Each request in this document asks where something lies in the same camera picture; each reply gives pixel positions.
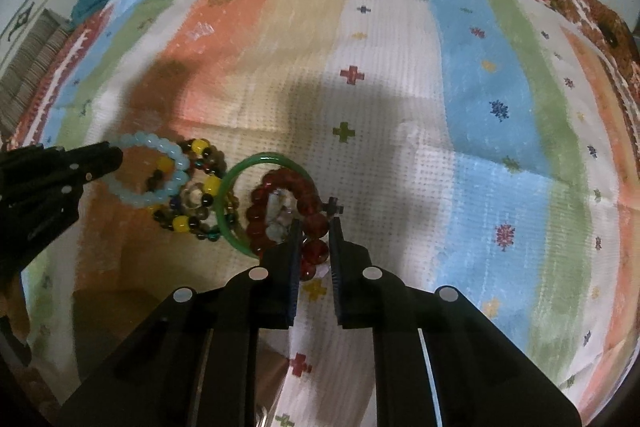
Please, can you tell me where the yellow and dark bead bracelet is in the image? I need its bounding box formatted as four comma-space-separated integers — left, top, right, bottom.
144, 136, 241, 243

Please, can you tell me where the striped colourful bed cloth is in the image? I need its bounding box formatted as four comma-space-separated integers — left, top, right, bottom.
15, 0, 639, 421

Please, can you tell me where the striped brown cushion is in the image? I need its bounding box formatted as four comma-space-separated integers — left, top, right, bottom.
1, 10, 72, 141

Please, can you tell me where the light blue bead bracelet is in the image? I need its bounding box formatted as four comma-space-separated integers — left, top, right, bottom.
102, 131, 192, 209

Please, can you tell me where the green jade bangle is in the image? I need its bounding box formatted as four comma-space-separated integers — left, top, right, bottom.
216, 152, 321, 261

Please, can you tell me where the dark red bead bracelet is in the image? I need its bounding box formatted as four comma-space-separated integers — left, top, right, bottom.
244, 167, 332, 282

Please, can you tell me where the white jade pendant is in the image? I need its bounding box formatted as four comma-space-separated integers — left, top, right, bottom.
266, 188, 296, 243

